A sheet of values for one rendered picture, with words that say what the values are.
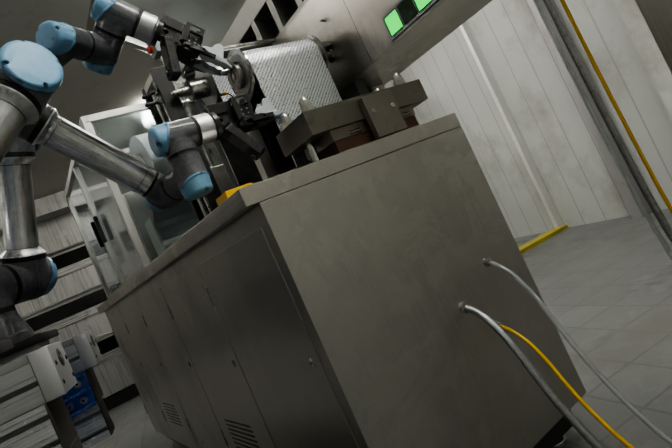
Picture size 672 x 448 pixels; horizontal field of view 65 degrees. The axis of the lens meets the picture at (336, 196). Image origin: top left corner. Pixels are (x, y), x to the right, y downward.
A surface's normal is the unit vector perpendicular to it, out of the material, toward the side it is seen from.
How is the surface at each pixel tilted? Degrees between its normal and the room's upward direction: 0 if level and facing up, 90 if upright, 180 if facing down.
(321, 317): 90
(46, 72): 85
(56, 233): 90
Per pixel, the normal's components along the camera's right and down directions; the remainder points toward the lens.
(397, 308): 0.49, -0.27
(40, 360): 0.31, -0.19
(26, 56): 0.69, -0.44
